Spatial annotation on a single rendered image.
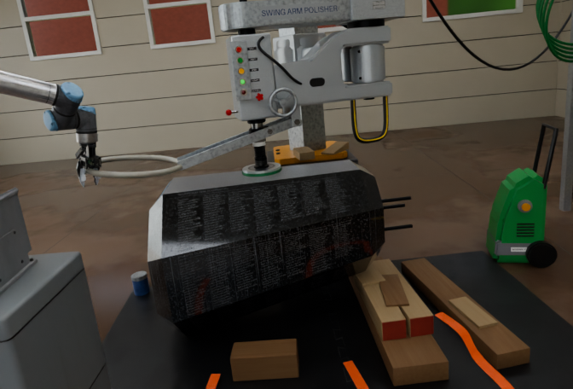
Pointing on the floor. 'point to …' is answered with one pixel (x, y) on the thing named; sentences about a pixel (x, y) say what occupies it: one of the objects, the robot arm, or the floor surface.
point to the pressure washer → (523, 214)
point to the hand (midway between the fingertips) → (89, 183)
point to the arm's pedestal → (51, 328)
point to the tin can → (140, 283)
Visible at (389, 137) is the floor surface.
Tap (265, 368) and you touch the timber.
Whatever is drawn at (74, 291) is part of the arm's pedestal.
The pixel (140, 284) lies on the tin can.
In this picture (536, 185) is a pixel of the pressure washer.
